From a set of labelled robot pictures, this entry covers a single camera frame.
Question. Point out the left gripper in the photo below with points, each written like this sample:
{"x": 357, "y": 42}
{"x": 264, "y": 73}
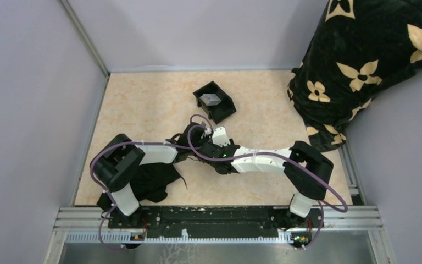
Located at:
{"x": 204, "y": 137}

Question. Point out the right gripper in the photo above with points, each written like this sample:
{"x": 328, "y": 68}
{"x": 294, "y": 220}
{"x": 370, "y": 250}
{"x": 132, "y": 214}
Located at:
{"x": 223, "y": 147}

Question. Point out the black card tray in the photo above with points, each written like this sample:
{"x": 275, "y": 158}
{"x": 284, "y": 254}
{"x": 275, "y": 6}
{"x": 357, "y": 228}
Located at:
{"x": 219, "y": 112}

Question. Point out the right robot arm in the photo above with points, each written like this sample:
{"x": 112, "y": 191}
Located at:
{"x": 307, "y": 169}

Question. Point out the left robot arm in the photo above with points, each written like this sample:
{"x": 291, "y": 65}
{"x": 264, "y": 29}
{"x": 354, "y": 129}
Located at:
{"x": 123, "y": 149}

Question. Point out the grey card stack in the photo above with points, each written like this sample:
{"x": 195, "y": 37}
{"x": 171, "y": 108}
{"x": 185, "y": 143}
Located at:
{"x": 210, "y": 99}

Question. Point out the black cloth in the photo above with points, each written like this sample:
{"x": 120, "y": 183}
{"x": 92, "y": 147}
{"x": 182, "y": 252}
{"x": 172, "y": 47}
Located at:
{"x": 128, "y": 184}

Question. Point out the black floral blanket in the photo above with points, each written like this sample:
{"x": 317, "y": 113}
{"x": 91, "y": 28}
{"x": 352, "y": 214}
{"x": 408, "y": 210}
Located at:
{"x": 359, "y": 49}

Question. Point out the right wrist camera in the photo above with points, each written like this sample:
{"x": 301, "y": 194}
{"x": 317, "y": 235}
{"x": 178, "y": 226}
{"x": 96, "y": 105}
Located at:
{"x": 220, "y": 137}

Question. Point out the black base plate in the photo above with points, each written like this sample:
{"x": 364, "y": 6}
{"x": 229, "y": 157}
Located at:
{"x": 214, "y": 222}

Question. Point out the aluminium frame rail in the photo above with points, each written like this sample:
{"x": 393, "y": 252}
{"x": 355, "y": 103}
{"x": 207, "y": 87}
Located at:
{"x": 88, "y": 224}

